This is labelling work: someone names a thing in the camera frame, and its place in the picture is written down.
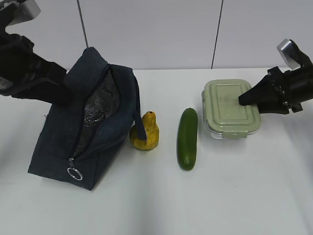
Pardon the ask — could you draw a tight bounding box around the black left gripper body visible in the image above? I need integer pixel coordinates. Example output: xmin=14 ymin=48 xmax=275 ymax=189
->
xmin=0 ymin=31 xmax=36 ymax=99

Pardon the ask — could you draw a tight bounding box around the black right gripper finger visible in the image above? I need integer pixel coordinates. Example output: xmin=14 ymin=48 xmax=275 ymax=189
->
xmin=239 ymin=75 xmax=286 ymax=106
xmin=257 ymin=102 xmax=289 ymax=115

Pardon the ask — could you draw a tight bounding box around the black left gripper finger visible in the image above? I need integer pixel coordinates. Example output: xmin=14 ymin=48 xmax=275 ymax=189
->
xmin=14 ymin=83 xmax=94 ymax=106
xmin=29 ymin=53 xmax=67 ymax=85

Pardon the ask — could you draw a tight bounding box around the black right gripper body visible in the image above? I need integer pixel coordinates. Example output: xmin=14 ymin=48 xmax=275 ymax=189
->
xmin=267 ymin=67 xmax=303 ymax=113

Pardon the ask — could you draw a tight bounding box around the green lid glass container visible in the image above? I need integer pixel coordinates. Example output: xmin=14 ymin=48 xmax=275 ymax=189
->
xmin=201 ymin=79 xmax=261 ymax=140

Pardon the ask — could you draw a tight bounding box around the dark blue lunch bag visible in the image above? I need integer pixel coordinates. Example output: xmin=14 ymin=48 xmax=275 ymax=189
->
xmin=28 ymin=47 xmax=147 ymax=190

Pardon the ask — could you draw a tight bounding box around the green cucumber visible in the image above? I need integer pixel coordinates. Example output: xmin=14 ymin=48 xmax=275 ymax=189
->
xmin=177 ymin=108 xmax=198 ymax=171

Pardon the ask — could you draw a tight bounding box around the yellow pear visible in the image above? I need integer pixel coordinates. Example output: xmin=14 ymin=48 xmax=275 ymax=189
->
xmin=130 ymin=111 xmax=159 ymax=150

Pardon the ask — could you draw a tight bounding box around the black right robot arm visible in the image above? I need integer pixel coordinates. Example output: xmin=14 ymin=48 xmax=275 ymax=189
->
xmin=239 ymin=66 xmax=313 ymax=115

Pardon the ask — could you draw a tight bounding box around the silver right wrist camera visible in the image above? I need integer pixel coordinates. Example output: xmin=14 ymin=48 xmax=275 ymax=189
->
xmin=277 ymin=39 xmax=301 ymax=70

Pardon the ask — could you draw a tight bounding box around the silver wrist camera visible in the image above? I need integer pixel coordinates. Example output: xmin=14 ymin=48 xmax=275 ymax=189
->
xmin=0 ymin=0 xmax=41 ymax=26
xmin=277 ymin=39 xmax=301 ymax=70

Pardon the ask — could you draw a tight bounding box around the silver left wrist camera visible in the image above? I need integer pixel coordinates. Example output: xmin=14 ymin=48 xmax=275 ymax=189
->
xmin=0 ymin=0 xmax=41 ymax=26

